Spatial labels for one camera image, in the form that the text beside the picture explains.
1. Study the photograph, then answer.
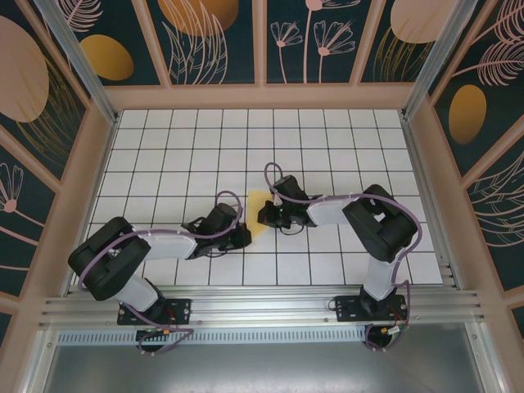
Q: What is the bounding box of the yellow cloth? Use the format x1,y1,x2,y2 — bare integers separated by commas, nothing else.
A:
246,191,271,238

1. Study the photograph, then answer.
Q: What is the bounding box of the grey metal bottom panel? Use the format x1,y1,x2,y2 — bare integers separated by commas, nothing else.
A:
38,343,492,393

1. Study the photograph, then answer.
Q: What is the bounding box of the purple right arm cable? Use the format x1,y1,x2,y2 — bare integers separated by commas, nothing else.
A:
264,162,423,355

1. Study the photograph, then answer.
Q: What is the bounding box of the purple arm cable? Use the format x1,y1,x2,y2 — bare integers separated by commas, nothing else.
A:
264,162,423,355
78,190,246,356

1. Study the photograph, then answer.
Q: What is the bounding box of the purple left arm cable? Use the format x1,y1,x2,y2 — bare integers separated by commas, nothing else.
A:
78,190,246,356

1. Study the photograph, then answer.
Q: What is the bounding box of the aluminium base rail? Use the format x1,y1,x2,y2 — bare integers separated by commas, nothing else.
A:
38,284,486,329

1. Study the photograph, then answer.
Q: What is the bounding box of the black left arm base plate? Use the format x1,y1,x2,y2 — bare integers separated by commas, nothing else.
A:
117,297,193,327

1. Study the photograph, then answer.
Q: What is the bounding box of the slotted grey cable duct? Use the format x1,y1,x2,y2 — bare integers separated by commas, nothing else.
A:
56,329,369,346

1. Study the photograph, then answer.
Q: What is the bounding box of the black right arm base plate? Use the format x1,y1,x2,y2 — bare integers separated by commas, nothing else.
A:
333,294,410,323

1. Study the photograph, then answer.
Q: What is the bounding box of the aluminium side rail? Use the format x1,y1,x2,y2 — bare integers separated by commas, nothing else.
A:
403,116,459,290

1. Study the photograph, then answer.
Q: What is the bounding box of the aluminium corner post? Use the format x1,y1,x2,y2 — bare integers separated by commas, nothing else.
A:
32,0,120,126
400,0,470,120

